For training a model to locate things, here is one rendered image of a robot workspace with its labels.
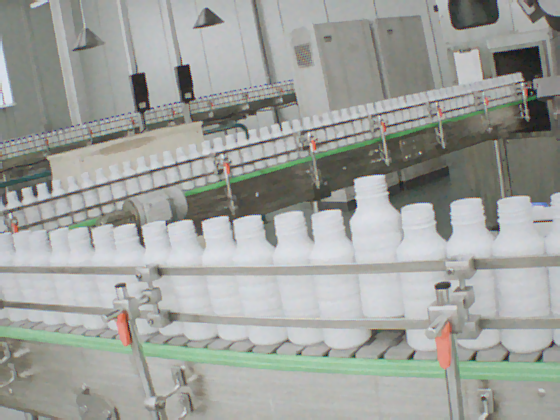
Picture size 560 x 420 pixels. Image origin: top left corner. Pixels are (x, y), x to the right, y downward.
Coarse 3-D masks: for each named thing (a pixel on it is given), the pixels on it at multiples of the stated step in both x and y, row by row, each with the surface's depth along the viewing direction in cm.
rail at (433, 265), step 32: (512, 256) 68; (544, 256) 66; (192, 320) 95; (224, 320) 92; (256, 320) 89; (288, 320) 86; (320, 320) 83; (352, 320) 81; (384, 320) 79; (416, 320) 76; (480, 320) 72; (512, 320) 70; (544, 320) 68
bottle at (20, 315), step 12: (0, 240) 121; (12, 240) 123; (0, 252) 122; (12, 252) 122; (0, 264) 121; (12, 264) 121; (0, 276) 122; (12, 276) 121; (0, 288) 123; (12, 288) 122; (12, 300) 122; (12, 312) 122; (24, 312) 123
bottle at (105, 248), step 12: (96, 228) 108; (108, 228) 106; (96, 240) 106; (108, 240) 106; (96, 252) 106; (108, 252) 106; (96, 264) 105; (108, 264) 105; (96, 276) 106; (108, 276) 105; (108, 288) 106; (108, 300) 106; (108, 324) 108
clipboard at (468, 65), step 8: (472, 48) 449; (456, 56) 461; (464, 56) 456; (472, 56) 451; (480, 56) 446; (456, 64) 463; (464, 64) 458; (472, 64) 453; (480, 64) 447; (456, 72) 465; (464, 72) 460; (472, 72) 454; (480, 72) 449; (464, 80) 461; (472, 80) 456; (480, 80) 450
